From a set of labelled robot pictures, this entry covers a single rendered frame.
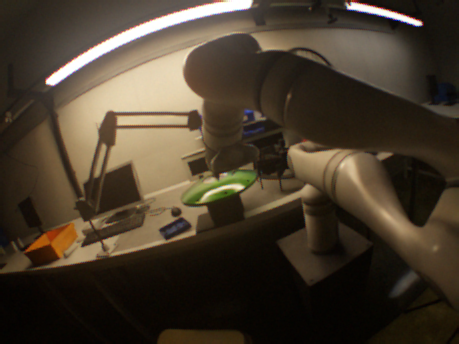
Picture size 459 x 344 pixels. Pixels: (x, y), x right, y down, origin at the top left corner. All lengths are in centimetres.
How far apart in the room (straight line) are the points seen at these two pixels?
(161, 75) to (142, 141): 58
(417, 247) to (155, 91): 171
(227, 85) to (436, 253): 22
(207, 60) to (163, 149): 150
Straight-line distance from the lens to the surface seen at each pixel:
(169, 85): 169
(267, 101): 17
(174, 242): 81
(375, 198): 22
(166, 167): 169
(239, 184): 66
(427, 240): 17
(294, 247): 66
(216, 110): 28
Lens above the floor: 129
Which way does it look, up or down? 15 degrees down
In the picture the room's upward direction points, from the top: 18 degrees counter-clockwise
